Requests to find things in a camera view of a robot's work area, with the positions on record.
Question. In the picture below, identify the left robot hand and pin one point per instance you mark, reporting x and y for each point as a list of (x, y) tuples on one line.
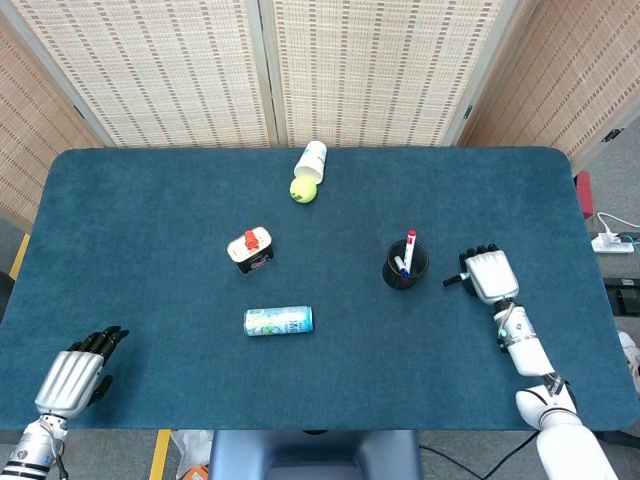
[(72, 377)]

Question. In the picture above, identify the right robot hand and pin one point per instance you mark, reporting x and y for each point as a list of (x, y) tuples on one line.
[(492, 275)]

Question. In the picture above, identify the white marker with black cap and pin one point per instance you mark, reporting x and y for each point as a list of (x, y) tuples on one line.
[(455, 279)]

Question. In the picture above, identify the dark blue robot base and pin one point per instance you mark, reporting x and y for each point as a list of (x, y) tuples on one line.
[(315, 455)]

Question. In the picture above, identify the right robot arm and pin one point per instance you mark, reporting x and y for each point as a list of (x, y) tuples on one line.
[(540, 380)]

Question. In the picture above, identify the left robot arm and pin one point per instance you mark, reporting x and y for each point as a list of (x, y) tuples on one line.
[(35, 447)]

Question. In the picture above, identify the red-capped marker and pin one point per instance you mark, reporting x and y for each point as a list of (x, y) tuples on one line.
[(409, 247)]

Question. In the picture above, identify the black mesh pen holder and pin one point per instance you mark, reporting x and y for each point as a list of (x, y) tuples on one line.
[(404, 267)]

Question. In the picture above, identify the white marker with blue cap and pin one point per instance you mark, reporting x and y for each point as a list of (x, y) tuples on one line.
[(401, 268)]

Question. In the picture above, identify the red box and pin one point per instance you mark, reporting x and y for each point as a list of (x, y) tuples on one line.
[(585, 194)]

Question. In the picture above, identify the white power strip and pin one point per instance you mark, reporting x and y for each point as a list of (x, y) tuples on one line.
[(612, 244)]

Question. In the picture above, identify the blue table mat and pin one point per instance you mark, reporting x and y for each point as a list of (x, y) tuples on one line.
[(200, 350)]

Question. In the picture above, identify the black foot pedal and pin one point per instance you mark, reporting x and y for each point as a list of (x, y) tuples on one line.
[(625, 301)]

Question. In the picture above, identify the white plastic bag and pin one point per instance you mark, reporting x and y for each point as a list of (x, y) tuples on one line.
[(192, 447)]

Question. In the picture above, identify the orange packet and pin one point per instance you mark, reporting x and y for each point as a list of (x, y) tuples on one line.
[(196, 474)]

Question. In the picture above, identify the yellow tennis ball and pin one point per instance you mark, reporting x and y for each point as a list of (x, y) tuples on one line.
[(303, 190)]

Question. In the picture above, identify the white paper cup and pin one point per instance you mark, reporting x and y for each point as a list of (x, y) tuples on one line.
[(311, 162)]

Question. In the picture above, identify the light blue beverage can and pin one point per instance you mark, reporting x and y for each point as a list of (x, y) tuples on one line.
[(278, 320)]

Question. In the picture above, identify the woven folding screen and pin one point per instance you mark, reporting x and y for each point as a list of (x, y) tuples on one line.
[(320, 70)]

